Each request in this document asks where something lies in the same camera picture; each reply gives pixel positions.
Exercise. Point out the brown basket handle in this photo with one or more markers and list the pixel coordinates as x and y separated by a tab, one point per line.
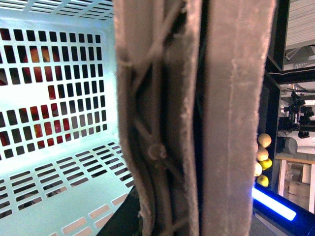
189	79

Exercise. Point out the light blue plastic basket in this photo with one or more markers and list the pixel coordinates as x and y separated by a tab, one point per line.
62	171

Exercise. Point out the yellow pears pile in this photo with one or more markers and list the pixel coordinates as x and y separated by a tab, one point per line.
263	162

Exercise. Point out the blue light bar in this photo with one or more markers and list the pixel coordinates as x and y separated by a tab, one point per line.
273	204

